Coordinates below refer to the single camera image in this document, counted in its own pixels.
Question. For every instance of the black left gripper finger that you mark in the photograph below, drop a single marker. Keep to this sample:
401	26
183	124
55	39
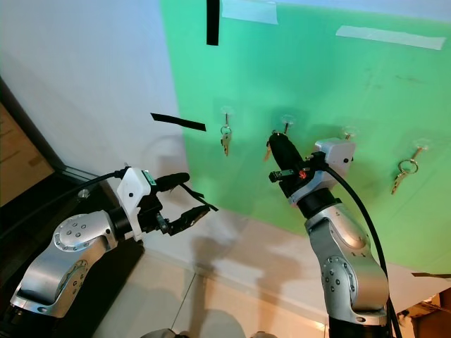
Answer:
192	218
173	182

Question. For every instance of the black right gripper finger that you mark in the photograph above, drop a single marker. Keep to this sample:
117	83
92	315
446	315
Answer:
292	156
280	156

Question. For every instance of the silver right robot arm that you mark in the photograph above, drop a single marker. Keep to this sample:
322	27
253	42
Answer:
342	246

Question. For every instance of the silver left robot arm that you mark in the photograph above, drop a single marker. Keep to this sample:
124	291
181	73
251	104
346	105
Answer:
74	236

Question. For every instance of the black tape strip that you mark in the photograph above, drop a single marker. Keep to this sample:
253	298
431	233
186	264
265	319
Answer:
177	122
212	21

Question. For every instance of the brown cardboard sign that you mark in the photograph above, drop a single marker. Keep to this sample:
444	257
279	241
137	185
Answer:
17	162

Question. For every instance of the black cabinet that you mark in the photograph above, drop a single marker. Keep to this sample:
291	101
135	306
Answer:
28	232

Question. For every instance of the short white tape piece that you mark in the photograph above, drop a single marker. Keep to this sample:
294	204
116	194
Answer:
249	10

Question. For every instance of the long white tape piece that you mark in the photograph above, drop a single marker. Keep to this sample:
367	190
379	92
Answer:
387	36

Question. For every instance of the brown wooden furniture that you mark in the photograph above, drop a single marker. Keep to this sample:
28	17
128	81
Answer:
430	313

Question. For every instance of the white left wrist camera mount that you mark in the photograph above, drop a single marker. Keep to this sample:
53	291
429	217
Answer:
134	191

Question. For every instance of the clear plastic wall hook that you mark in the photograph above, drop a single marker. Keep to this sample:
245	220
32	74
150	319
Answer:
349	132
423	146
227	110
287	121

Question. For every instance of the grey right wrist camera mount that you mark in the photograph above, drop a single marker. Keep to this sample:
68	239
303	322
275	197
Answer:
337	151

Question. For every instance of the green wall sheet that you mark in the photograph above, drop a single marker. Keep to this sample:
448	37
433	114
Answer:
324	70

